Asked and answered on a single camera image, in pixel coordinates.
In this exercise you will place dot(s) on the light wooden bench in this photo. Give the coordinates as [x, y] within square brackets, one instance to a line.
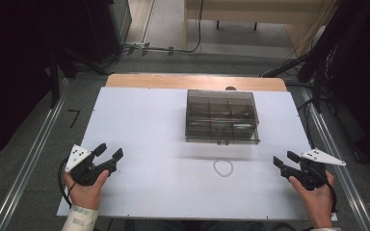
[253, 14]

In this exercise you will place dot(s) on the person's left hand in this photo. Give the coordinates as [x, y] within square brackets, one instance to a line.
[85, 192]

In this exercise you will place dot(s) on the person's right hand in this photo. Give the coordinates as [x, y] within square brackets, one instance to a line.
[316, 202]

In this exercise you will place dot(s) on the black stand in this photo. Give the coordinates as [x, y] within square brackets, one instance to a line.
[55, 80]

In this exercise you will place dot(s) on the small dark round knob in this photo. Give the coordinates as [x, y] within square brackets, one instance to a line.
[230, 88]

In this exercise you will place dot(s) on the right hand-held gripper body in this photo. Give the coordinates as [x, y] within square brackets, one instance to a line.
[311, 170]

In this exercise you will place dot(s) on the transparent grey compartment box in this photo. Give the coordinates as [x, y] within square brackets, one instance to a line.
[221, 117]

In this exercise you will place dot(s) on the black curtain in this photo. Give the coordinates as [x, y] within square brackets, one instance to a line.
[13, 64]

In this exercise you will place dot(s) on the metal floor rail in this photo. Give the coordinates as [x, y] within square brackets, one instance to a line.
[29, 157]
[340, 154]

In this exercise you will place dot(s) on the dark cabinet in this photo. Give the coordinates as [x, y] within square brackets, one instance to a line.
[112, 29]

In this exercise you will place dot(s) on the wooden table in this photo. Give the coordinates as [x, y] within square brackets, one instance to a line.
[160, 81]

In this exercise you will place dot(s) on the white table sheet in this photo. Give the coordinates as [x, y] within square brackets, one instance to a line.
[147, 134]

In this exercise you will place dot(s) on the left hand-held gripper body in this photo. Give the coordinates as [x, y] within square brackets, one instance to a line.
[83, 168]

